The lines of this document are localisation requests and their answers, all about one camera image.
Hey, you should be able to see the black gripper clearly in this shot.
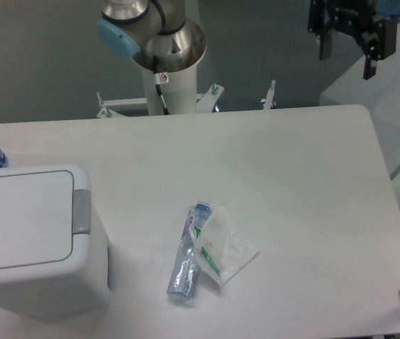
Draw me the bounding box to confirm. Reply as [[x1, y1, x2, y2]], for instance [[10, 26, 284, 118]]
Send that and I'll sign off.
[[308, 0, 397, 80]]

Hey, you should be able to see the silver robot arm blue cap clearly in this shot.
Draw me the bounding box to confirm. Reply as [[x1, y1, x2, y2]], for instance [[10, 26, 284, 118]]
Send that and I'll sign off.
[[95, 1, 398, 80]]

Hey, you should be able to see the white trash can lid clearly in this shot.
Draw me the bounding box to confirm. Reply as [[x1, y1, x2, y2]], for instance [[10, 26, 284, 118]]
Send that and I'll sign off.
[[0, 170, 74, 269]]

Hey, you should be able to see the white trash can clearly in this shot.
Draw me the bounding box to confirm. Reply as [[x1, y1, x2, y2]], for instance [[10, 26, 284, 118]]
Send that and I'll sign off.
[[0, 163, 111, 316]]

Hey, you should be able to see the metal table clamp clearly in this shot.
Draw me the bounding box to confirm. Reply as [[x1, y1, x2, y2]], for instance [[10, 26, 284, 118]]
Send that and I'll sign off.
[[261, 79, 277, 110]]

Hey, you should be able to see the clear plastic wrapper bag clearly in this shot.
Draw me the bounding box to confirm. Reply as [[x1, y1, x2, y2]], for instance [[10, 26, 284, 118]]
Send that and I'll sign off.
[[188, 206, 259, 287]]

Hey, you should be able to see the crushed clear plastic bottle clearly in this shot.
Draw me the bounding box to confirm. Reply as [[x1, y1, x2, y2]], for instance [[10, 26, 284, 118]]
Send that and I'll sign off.
[[166, 199, 212, 302]]

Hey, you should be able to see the grey lid push button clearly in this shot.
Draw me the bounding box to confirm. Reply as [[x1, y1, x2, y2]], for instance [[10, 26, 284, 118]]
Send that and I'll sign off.
[[72, 189, 91, 234]]

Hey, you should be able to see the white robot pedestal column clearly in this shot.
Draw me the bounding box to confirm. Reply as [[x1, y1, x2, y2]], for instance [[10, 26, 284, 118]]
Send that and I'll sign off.
[[140, 66, 197, 114]]

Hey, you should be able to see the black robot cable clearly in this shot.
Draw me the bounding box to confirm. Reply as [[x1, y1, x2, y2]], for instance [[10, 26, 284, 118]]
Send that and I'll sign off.
[[152, 55, 170, 116]]

